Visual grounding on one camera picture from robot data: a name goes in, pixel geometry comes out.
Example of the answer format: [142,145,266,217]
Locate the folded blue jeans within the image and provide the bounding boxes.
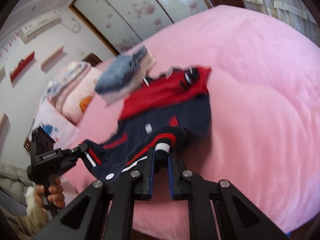
[94,46,148,95]

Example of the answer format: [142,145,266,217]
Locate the red wall shelf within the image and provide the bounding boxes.
[9,51,35,82]

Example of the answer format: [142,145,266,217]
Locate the pink wall shelf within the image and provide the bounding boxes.
[40,46,65,69]

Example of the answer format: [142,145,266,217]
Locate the white air conditioner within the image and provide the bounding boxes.
[18,10,61,44]

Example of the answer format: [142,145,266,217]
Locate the person's left hand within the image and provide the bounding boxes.
[34,177,65,211]

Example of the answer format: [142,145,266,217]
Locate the folded floral quilt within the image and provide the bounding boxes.
[39,61,92,114]

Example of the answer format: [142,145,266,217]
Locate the folded beige garment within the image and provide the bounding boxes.
[98,52,156,105]

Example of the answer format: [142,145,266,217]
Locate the cream lace covered furniture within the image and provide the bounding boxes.
[242,0,319,46]

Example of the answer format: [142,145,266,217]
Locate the pink cartoon pillow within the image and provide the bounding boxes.
[31,100,80,150]

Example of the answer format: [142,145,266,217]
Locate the pink flower pillow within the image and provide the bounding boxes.
[62,67,102,125]

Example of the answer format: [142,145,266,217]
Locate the pink bed cover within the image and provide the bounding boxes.
[61,4,320,238]

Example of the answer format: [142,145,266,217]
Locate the floral sliding wardrobe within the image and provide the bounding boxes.
[69,0,213,55]

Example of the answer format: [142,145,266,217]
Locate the navy red varsity jacket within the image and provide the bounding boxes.
[81,66,211,183]

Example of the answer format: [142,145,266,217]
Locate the dark wooden headboard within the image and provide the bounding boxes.
[82,53,102,67]

